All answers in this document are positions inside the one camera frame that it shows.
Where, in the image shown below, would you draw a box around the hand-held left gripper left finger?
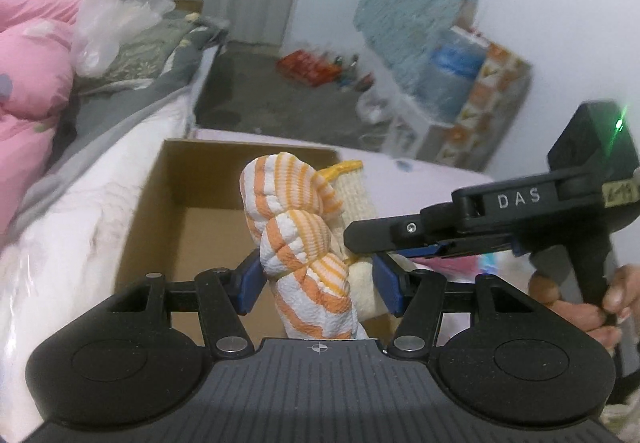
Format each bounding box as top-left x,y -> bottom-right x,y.
105,254 -> 263,358

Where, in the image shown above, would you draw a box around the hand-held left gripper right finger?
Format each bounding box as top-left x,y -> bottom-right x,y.
371,254 -> 533,359

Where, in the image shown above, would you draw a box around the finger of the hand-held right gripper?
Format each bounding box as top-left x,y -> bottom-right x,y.
385,239 -> 516,260
343,202 -> 467,256

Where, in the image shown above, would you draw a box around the cream knitted cloth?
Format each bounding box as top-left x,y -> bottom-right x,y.
312,160 -> 401,324

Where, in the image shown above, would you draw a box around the orange white striped sock roll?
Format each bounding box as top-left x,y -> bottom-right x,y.
239,151 -> 371,341

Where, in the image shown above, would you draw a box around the cardboard box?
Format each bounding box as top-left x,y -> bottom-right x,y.
114,138 -> 346,349

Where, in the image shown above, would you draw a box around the person's right hand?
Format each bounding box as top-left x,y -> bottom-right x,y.
530,265 -> 640,355

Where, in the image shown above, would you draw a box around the orange patterned carton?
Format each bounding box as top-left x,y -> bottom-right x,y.
385,15 -> 533,171

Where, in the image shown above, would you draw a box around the white plastic bag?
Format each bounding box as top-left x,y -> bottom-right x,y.
356,85 -> 396,124

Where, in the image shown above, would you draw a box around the blue water jug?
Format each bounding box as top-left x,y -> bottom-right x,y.
415,28 -> 488,124

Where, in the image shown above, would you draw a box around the red snack packets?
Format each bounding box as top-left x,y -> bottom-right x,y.
277,49 -> 346,86

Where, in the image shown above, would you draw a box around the grey blanket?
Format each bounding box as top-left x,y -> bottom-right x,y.
10,18 -> 231,234

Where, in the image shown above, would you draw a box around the grey patterned pillow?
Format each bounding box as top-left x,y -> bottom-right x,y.
80,13 -> 201,94

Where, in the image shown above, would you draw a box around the brown cardboard piece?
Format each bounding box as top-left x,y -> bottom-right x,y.
172,0 -> 205,21

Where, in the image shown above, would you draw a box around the clear plastic bag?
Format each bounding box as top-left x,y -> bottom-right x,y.
70,0 -> 173,78

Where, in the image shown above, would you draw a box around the pink quilt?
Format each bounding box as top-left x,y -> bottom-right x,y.
0,0 -> 83,234

